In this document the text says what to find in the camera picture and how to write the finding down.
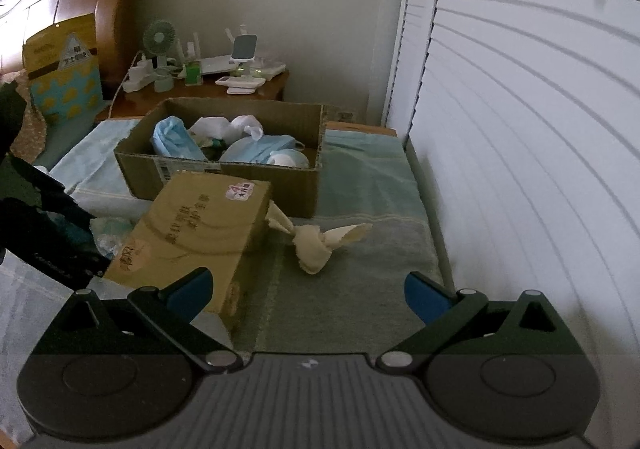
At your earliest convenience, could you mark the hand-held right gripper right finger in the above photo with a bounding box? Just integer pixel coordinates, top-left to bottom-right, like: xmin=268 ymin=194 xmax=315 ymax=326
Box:
xmin=375 ymin=271 xmax=584 ymax=376

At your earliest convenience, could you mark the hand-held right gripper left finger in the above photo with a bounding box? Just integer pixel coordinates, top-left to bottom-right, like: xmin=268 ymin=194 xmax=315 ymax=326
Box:
xmin=32 ymin=267 xmax=239 ymax=376

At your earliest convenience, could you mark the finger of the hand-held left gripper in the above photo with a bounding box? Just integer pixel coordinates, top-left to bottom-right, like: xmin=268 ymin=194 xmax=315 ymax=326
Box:
xmin=0 ymin=83 xmax=27 ymax=160
xmin=7 ymin=155 xmax=97 ymax=232

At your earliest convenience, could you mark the brown tissue pack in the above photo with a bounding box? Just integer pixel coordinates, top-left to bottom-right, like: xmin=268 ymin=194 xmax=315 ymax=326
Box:
xmin=102 ymin=172 xmax=272 ymax=332

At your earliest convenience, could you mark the cardboard box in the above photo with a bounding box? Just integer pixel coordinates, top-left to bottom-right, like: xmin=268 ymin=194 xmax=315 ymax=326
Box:
xmin=114 ymin=97 xmax=326 ymax=220

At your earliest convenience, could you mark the cream knotted cloth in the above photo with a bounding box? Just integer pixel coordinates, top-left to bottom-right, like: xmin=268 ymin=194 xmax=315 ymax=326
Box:
xmin=263 ymin=200 xmax=375 ymax=276

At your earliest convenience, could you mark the stack of blue face masks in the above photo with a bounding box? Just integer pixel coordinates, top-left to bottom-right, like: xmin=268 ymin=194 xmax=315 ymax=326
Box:
xmin=219 ymin=134 xmax=307 ymax=166

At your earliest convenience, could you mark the light blue towel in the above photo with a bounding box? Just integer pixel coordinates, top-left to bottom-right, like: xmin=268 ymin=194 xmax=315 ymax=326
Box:
xmin=49 ymin=117 xmax=153 ymax=220

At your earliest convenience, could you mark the yellow and blue bag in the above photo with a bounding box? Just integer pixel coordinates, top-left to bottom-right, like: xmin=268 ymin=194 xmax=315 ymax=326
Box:
xmin=22 ymin=13 xmax=104 ymax=122

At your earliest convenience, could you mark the crumpled blue face mask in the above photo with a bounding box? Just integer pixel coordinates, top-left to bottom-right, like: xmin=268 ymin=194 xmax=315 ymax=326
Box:
xmin=150 ymin=116 xmax=208 ymax=160

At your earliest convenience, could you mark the white power strip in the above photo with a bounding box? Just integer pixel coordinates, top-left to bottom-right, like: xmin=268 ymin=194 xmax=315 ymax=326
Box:
xmin=122 ymin=58 xmax=157 ymax=94

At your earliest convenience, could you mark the white crumpled cloth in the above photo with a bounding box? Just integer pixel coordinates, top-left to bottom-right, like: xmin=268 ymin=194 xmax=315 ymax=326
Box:
xmin=189 ymin=114 xmax=264 ymax=142

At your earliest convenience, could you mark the small green desk fan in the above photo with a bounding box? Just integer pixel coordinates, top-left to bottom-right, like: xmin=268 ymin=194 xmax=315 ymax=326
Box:
xmin=143 ymin=19 xmax=177 ymax=94

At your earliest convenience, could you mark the wooden nightstand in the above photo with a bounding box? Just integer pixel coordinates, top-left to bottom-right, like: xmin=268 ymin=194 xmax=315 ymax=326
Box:
xmin=95 ymin=69 xmax=291 ymax=122

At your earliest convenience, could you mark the white router with antennas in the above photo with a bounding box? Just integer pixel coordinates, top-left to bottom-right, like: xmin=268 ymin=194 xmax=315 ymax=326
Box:
xmin=176 ymin=32 xmax=241 ymax=77

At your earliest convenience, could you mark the white remote control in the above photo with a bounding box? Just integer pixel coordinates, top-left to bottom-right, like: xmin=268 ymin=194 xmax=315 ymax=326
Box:
xmin=215 ymin=76 xmax=266 ymax=94

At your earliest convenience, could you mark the white louvred wardrobe door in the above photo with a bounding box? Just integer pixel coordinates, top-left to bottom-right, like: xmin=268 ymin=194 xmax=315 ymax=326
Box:
xmin=382 ymin=0 xmax=640 ymax=360

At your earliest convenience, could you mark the white stand with screen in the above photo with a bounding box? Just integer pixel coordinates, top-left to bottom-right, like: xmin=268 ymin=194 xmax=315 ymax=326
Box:
xmin=225 ymin=25 xmax=260 ymax=66

